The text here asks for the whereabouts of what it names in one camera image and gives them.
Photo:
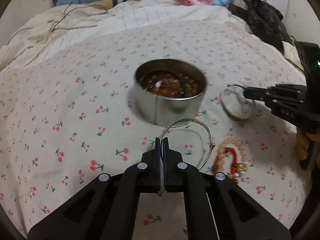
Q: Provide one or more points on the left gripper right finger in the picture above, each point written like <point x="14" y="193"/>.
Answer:
<point x="215" y="206"/>

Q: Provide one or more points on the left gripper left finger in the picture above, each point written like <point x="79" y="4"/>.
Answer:
<point x="106" y="207"/>

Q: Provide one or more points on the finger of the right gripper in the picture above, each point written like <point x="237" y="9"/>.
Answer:
<point x="255" y="93"/>

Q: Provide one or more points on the thin silver bangle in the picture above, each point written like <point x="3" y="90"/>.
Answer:
<point x="235" y="104"/>

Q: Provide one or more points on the engraved silver bangle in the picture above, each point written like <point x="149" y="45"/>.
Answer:
<point x="192" y="137"/>

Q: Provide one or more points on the jewelry pile in tin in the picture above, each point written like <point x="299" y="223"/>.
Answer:
<point x="170" y="85"/>

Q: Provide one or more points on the right hand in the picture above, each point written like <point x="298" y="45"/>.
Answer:
<point x="303" y="142"/>

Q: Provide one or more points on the black jacket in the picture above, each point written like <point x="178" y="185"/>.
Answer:
<point x="265" y="22"/>

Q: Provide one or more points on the round silver metal tin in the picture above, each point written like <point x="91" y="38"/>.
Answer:
<point x="162" y="111"/>

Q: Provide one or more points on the cherry print bed sheet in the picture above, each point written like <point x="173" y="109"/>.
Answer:
<point x="73" y="116"/>

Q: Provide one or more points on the striped tan pillow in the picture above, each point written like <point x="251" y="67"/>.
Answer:
<point x="107" y="4"/>

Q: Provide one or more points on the white striped duvet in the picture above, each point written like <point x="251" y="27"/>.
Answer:
<point x="49" y="32"/>

